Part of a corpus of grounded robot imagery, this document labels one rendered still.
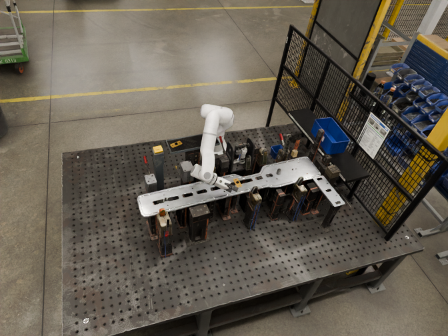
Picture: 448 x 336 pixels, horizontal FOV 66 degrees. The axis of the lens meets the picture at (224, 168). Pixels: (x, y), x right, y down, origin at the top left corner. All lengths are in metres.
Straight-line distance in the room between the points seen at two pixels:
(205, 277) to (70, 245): 0.94
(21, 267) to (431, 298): 3.61
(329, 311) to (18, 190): 3.17
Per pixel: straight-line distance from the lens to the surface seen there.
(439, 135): 2.47
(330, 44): 4.85
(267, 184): 2.53
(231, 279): 2.40
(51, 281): 3.33
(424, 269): 3.95
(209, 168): 2.14
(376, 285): 3.53
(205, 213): 2.25
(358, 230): 2.92
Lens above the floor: 2.83
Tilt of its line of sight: 45 degrees down
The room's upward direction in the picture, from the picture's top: 8 degrees clockwise
